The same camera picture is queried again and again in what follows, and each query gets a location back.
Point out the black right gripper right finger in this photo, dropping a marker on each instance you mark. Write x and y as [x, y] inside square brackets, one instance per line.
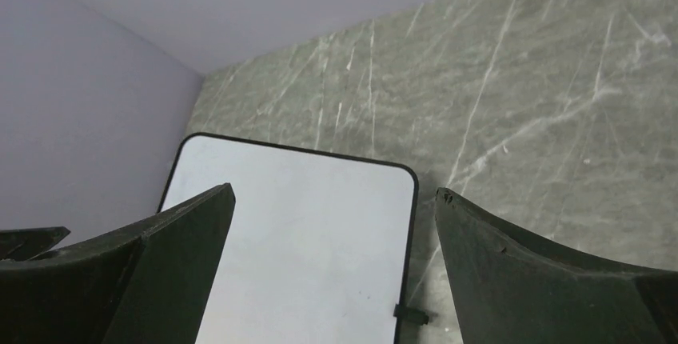
[510, 285]

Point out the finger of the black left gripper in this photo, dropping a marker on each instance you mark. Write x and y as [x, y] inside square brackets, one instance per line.
[26, 244]

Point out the white whiteboard black frame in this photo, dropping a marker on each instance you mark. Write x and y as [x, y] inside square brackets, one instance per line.
[318, 247]

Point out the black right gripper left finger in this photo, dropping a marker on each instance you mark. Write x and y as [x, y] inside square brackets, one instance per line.
[147, 282]

